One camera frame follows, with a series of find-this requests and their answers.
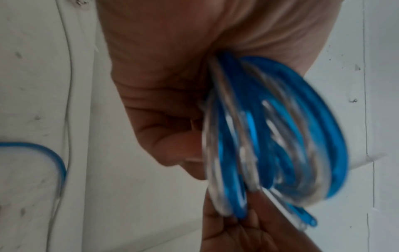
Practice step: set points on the person's left hand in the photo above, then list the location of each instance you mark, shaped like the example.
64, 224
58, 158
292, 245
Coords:
187, 49

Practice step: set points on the person's right hand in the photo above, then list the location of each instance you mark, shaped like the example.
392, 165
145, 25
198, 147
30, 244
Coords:
237, 236

